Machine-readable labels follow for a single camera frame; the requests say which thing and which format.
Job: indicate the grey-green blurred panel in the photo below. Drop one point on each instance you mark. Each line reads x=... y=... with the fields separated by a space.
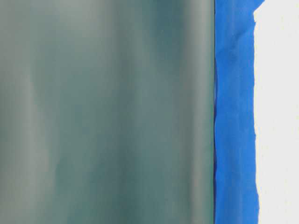
x=106 y=111

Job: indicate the blue table cloth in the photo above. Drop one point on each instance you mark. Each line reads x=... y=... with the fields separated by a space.
x=235 y=193

